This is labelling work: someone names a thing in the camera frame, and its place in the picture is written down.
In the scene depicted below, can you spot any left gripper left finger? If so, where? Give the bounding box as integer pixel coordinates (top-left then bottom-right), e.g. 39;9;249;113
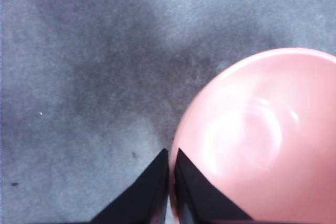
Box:
89;148;169;224

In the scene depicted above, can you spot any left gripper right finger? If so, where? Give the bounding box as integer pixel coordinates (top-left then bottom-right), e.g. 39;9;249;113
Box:
174;147;254;224

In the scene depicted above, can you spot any red ribbed bowl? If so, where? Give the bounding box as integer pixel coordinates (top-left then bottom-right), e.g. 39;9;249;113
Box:
167;47;336;224

